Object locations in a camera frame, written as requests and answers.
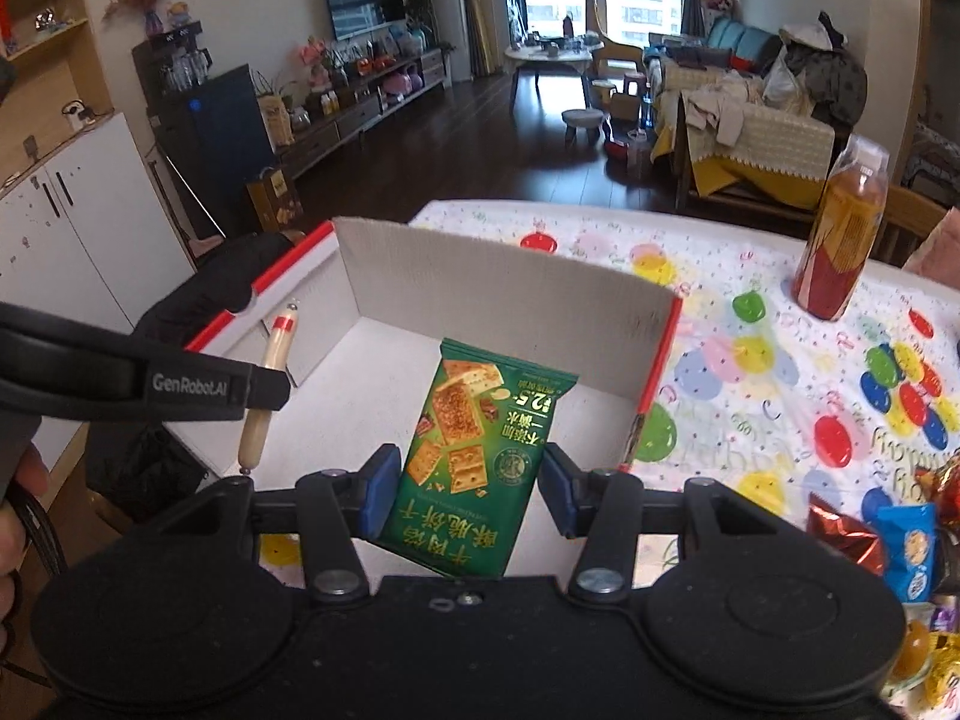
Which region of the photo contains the balloon pattern tablecloth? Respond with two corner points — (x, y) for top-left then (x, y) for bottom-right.
(406, 198), (960, 720)

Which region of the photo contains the sofa with cream cover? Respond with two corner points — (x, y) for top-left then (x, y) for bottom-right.
(647, 15), (835, 211)

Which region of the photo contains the red yellow snack bag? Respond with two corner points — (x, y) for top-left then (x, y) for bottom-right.
(914, 450), (960, 532)

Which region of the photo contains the clear egg snack packet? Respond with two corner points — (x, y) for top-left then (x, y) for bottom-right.
(889, 603), (934, 691)

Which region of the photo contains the person's left hand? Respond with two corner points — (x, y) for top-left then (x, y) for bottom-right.
(0, 445), (50, 622)

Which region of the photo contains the sausage stick snack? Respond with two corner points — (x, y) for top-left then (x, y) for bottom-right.
(238, 302), (299, 476)

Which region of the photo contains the brown foil snack bag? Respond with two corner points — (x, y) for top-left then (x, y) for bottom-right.
(805, 493), (887, 577)

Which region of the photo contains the red cardboard box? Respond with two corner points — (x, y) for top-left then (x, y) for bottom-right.
(152, 216), (685, 590)

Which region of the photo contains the pile of dark clothes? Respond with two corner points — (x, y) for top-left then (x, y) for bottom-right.
(779, 10), (869, 130)

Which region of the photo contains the round coffee table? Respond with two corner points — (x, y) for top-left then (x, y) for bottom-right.
(505, 41), (596, 107)

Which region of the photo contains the wooden chair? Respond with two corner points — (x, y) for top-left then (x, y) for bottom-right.
(871, 185), (947, 266)

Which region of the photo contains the dark tv cabinet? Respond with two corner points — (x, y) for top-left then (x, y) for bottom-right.
(277, 49), (448, 179)

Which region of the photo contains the yellow snack packet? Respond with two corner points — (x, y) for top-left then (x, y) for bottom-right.
(923, 634), (960, 710)

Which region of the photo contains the orange drink bottle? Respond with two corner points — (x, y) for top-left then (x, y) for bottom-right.
(791, 135), (890, 322)

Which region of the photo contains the blue cookie packet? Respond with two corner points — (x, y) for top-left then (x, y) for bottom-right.
(874, 504), (935, 603)

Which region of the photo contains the white cabinet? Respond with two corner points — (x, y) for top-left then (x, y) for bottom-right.
(0, 110), (199, 467)

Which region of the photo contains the small grey stool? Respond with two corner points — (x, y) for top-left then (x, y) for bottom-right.
(562, 107), (607, 145)

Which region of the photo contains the green cracker packet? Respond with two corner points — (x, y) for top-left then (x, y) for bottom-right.
(377, 338), (578, 578)

